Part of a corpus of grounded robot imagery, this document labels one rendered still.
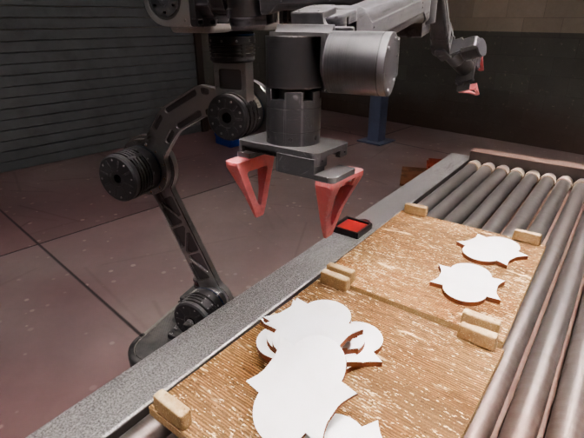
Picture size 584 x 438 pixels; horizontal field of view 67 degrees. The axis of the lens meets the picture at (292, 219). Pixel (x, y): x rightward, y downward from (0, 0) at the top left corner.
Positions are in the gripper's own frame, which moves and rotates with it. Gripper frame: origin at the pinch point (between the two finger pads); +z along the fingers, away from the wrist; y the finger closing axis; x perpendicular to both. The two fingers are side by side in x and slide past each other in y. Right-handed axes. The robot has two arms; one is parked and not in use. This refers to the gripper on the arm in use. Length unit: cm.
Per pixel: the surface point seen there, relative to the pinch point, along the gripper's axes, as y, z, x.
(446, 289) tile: 9.8, 24.4, 36.7
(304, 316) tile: -3.6, 20.1, 8.8
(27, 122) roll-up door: -445, 69, 174
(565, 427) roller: 32.0, 27.6, 17.7
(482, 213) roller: 5, 26, 85
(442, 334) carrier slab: 13.1, 25.7, 25.0
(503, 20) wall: -98, -32, 561
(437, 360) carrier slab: 14.5, 25.9, 18.5
